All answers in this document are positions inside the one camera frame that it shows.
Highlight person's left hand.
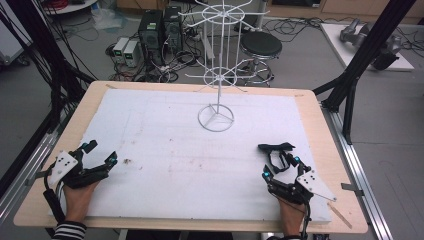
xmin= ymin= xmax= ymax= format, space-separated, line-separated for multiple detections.
xmin=63 ymin=181 xmax=101 ymax=223

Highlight white bench power supply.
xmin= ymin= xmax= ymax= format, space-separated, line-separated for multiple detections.
xmin=122 ymin=40 xmax=140 ymax=68
xmin=111 ymin=36 xmax=130 ymax=64

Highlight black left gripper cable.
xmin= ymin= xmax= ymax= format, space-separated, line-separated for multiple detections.
xmin=42 ymin=166 xmax=67 ymax=225

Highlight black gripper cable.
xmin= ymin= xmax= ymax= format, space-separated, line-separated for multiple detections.
xmin=299 ymin=199 xmax=314 ymax=240
xmin=42 ymin=166 xmax=67 ymax=225

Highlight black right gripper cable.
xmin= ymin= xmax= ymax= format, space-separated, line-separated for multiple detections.
xmin=299 ymin=199 xmax=314 ymax=240

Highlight black metal frame with cables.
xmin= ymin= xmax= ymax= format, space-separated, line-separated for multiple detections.
xmin=0 ymin=0 xmax=98 ymax=134

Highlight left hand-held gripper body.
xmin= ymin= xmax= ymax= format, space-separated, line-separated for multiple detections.
xmin=49 ymin=149 xmax=110 ymax=190

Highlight black round stool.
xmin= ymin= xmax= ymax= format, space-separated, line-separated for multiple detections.
xmin=237 ymin=30 xmax=284 ymax=87

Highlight grey metal bracket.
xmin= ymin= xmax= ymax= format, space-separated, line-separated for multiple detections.
xmin=23 ymin=169 xmax=52 ymax=188
xmin=340 ymin=182 xmax=365 ymax=198

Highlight black metal frame strut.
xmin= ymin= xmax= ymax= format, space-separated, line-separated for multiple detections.
xmin=312 ymin=0 xmax=418 ymax=146

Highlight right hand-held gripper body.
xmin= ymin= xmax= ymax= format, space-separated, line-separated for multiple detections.
xmin=265 ymin=165 xmax=338 ymax=206

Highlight black computer tower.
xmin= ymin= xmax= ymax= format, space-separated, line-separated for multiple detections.
xmin=137 ymin=9 xmax=165 ymax=66
xmin=162 ymin=5 xmax=184 ymax=55

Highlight white cabinet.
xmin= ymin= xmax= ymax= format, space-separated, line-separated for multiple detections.
xmin=0 ymin=12 xmax=34 ymax=67

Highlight person's right hand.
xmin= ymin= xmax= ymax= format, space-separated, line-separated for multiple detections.
xmin=277 ymin=198 xmax=307 ymax=238

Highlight clear plastic bag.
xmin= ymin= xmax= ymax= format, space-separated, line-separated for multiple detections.
xmin=90 ymin=5 xmax=129 ymax=32

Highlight black sunglasses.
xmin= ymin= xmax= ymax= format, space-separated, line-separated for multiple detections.
xmin=257 ymin=142 xmax=297 ymax=175

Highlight white base board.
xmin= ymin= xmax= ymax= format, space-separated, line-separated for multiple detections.
xmin=319 ymin=22 xmax=416 ymax=73

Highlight thin wooden stick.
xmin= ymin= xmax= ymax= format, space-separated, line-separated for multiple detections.
xmin=327 ymin=201 xmax=354 ymax=230

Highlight aluminium rail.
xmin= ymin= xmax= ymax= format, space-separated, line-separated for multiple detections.
xmin=0 ymin=111 xmax=73 ymax=221
xmin=319 ymin=101 xmax=395 ymax=240

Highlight white wire display rack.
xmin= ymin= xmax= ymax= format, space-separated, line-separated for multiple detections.
xmin=177 ymin=0 xmax=272 ymax=133

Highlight white foam board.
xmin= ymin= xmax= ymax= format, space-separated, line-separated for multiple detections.
xmin=49 ymin=87 xmax=333 ymax=225

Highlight round white table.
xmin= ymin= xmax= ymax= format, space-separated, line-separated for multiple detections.
xmin=42 ymin=0 xmax=99 ymax=16

